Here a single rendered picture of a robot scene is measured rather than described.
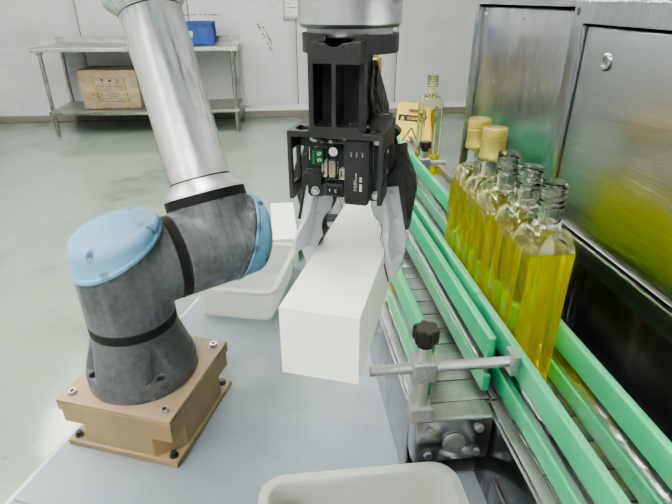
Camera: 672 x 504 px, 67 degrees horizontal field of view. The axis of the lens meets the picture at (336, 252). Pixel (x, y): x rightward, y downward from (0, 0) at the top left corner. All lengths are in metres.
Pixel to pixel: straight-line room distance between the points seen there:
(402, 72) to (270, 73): 1.60
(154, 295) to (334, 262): 0.31
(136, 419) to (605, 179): 0.69
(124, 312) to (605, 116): 0.66
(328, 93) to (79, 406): 0.56
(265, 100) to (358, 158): 6.15
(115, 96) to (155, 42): 5.34
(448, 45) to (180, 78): 6.10
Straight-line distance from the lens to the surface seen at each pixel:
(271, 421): 0.81
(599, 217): 0.77
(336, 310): 0.37
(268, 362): 0.92
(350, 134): 0.36
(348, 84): 0.38
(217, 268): 0.70
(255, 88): 6.49
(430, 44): 6.68
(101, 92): 6.14
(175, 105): 0.73
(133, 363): 0.73
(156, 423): 0.73
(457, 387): 0.68
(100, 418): 0.79
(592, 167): 0.78
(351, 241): 0.48
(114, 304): 0.68
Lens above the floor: 1.32
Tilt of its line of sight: 27 degrees down
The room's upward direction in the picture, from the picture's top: straight up
